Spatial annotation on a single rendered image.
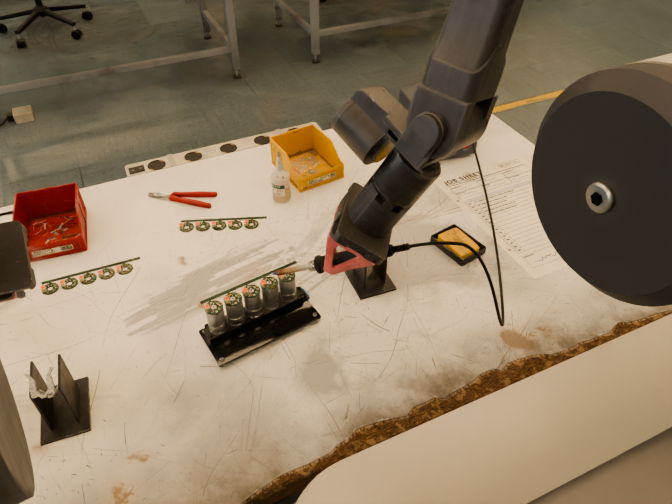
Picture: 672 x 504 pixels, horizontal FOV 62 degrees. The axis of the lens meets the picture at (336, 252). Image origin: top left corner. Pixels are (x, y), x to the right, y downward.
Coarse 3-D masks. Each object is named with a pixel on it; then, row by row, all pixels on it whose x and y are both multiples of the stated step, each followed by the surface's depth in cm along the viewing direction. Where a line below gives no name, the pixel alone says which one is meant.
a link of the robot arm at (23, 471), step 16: (0, 368) 18; (0, 384) 17; (0, 400) 16; (0, 416) 15; (16, 416) 18; (0, 432) 14; (16, 432) 17; (0, 448) 13; (16, 448) 16; (0, 464) 13; (16, 464) 15; (0, 480) 13; (16, 480) 14; (32, 480) 16; (0, 496) 14; (16, 496) 14; (32, 496) 15
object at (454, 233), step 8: (440, 232) 95; (448, 232) 94; (456, 232) 94; (464, 232) 95; (432, 240) 94; (440, 240) 94; (448, 240) 93; (456, 240) 93; (464, 240) 93; (472, 240) 93; (440, 248) 93; (448, 248) 93; (456, 248) 91; (464, 248) 91; (480, 248) 93; (456, 256) 90; (464, 256) 91; (472, 256) 91; (464, 264) 91
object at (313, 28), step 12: (276, 0) 350; (312, 0) 299; (276, 12) 356; (288, 12) 337; (312, 12) 303; (420, 12) 333; (432, 12) 335; (444, 12) 339; (276, 24) 363; (300, 24) 325; (312, 24) 307; (348, 24) 319; (360, 24) 320; (372, 24) 323; (384, 24) 326; (312, 36) 312; (312, 48) 317; (312, 60) 323
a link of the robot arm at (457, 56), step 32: (480, 0) 48; (512, 0) 48; (448, 32) 51; (480, 32) 49; (512, 32) 51; (448, 64) 51; (480, 64) 50; (416, 96) 54; (448, 96) 52; (480, 96) 52; (448, 128) 53; (480, 128) 56
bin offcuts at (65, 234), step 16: (32, 192) 96; (48, 192) 97; (64, 192) 98; (16, 208) 93; (32, 208) 98; (48, 208) 99; (64, 208) 100; (80, 208) 96; (32, 224) 98; (48, 224) 98; (64, 224) 98; (80, 224) 92; (32, 240) 95; (48, 240) 94; (64, 240) 90; (80, 240) 91; (32, 256) 90; (48, 256) 91
